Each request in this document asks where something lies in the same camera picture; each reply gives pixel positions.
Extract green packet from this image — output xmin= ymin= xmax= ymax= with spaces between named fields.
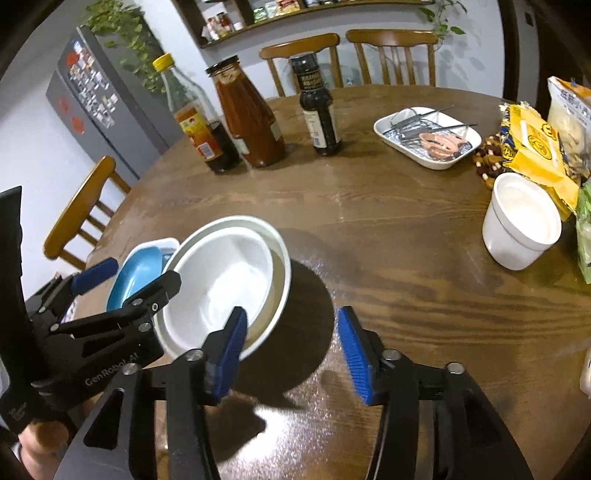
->
xmin=575 ymin=182 xmax=591 ymax=284

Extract wooden bead string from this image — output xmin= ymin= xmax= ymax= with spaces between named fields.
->
xmin=473 ymin=134 xmax=506 ymax=189

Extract grey refrigerator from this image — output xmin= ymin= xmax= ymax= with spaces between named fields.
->
xmin=45 ymin=25 xmax=185 ymax=181

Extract person's left hand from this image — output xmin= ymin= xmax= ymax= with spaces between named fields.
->
xmin=18 ymin=421 xmax=71 ymax=480

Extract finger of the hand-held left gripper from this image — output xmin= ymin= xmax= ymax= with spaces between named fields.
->
xmin=28 ymin=257 xmax=120 ymax=319
xmin=51 ymin=270 xmax=182 ymax=337

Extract large white bowl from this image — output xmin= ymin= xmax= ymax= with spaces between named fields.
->
xmin=152 ymin=215 xmax=293 ymax=361

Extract clear snack bag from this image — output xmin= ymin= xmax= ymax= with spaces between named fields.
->
xmin=547 ymin=76 xmax=591 ymax=181

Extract yellow-capped vinegar bottle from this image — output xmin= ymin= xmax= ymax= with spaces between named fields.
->
xmin=152 ymin=53 xmax=242 ymax=175

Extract row of jars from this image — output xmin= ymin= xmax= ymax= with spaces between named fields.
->
xmin=203 ymin=0 xmax=324 ymax=40

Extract white rectangular dish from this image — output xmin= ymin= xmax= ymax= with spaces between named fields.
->
xmin=373 ymin=107 xmax=482 ymax=171

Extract red sauce glass bottle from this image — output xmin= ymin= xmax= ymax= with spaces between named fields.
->
xmin=205 ymin=55 xmax=287 ymax=168

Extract group of fridge magnets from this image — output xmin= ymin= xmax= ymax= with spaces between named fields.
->
xmin=69 ymin=39 xmax=118 ymax=127

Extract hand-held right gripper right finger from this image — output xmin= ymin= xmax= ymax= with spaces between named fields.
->
xmin=336 ymin=305 xmax=527 ymax=480

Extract blue square dish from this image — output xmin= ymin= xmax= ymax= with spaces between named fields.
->
xmin=107 ymin=244 xmax=163 ymax=311

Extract small white bowl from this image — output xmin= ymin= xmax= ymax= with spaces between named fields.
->
xmin=161 ymin=228 xmax=274 ymax=350

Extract green trailing plant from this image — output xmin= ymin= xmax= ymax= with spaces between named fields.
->
xmin=418 ymin=0 xmax=467 ymax=42

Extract small dark sauce bottle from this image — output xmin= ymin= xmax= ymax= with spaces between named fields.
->
xmin=290 ymin=52 xmax=343 ymax=156

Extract metal tools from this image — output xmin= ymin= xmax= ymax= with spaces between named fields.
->
xmin=390 ymin=105 xmax=478 ymax=139

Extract wooden wall shelf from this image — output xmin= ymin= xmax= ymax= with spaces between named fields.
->
xmin=173 ymin=0 xmax=437 ymax=49

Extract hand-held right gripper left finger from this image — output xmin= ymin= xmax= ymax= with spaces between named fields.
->
xmin=53 ymin=305 xmax=250 ymax=480

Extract pink brown item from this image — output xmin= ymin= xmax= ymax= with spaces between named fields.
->
xmin=418 ymin=131 xmax=469 ymax=160

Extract green hanging vine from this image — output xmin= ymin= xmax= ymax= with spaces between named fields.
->
xmin=81 ymin=0 xmax=174 ymax=95

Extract white ramekin cup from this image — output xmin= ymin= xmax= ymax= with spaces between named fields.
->
xmin=482 ymin=172 xmax=563 ymax=271

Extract yellow black snack packet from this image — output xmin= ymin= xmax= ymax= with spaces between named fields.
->
xmin=499 ymin=102 xmax=581 ymax=222

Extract wooden chair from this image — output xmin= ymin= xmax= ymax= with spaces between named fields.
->
xmin=43 ymin=156 xmax=132 ymax=271
xmin=259 ymin=33 xmax=345 ymax=97
xmin=345 ymin=29 xmax=437 ymax=87

